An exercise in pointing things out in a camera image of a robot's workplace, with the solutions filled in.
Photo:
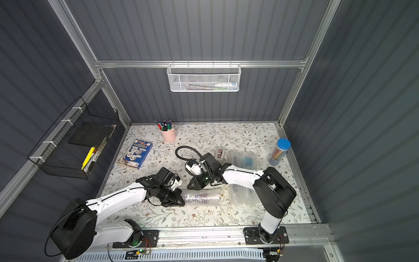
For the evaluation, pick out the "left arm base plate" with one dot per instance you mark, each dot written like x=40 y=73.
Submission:
x=143 y=239

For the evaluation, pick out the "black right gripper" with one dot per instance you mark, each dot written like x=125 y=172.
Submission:
x=203 y=178

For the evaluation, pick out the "blue-lidded pencil tube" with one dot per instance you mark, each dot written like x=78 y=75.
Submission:
x=279 y=152

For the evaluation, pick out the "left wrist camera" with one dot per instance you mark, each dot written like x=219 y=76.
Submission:
x=177 y=182

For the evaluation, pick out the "purple bottle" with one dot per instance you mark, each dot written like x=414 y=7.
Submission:
x=202 y=199

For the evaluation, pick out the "blue children's book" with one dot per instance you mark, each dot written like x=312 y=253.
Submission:
x=137 y=153

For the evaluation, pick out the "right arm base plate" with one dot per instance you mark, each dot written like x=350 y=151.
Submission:
x=259 y=236

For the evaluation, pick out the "pink pen holder cup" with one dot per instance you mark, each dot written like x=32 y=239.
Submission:
x=169 y=136

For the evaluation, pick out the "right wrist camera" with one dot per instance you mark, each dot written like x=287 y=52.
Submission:
x=193 y=169

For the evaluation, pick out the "clear tape dispenser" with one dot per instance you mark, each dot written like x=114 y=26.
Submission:
x=220 y=154

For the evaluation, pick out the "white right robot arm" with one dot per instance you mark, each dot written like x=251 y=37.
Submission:
x=274 y=192

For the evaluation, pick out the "yellow highlighter marker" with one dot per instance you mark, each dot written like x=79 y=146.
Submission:
x=88 y=157

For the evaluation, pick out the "black wire wall basket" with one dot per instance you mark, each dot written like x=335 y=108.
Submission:
x=72 y=149

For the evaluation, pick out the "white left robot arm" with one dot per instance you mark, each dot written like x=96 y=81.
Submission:
x=80 y=226

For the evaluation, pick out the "white wire mesh basket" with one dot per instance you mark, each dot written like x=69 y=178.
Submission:
x=214 y=78

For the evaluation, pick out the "black notebook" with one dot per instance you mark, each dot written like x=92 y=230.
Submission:
x=90 y=134

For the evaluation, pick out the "blue glass bottle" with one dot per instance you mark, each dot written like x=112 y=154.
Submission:
x=248 y=163

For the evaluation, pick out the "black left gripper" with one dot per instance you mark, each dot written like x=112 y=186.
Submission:
x=172 y=195

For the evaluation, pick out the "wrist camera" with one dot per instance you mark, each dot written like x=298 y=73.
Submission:
x=177 y=182
x=193 y=169

